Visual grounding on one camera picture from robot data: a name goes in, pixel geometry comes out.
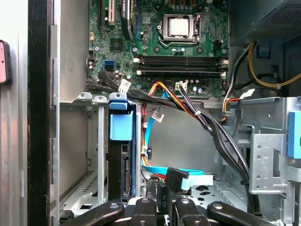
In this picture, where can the black graphics card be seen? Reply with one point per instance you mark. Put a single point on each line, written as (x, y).
(127, 21)

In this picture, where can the smartphone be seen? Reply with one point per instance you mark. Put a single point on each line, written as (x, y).
(3, 63)

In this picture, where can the white expansion slot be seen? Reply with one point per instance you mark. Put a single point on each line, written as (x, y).
(111, 16)

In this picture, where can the silver drive cage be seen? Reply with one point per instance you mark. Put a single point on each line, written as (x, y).
(263, 150)

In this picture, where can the silver disk bay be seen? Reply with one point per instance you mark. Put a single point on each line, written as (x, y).
(101, 141)

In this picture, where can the black PC case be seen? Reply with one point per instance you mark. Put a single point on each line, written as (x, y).
(37, 117)

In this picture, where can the hard disk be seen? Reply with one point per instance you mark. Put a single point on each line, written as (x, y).
(121, 127)

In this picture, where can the green motherboard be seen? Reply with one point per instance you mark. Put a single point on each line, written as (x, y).
(145, 35)

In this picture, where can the black RAM slot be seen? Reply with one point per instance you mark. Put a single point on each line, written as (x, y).
(178, 60)

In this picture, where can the silver CPU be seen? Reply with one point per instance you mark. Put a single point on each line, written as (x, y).
(179, 27)

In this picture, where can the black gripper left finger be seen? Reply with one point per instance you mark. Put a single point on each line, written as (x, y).
(144, 212)

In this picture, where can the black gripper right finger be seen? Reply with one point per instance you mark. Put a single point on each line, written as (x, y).
(185, 212)

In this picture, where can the CPU socket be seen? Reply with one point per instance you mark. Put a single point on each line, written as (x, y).
(161, 30)

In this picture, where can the blue plastic cage latch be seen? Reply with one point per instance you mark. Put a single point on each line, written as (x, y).
(295, 134)

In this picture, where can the grey power supply unit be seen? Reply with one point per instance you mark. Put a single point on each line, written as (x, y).
(270, 18)

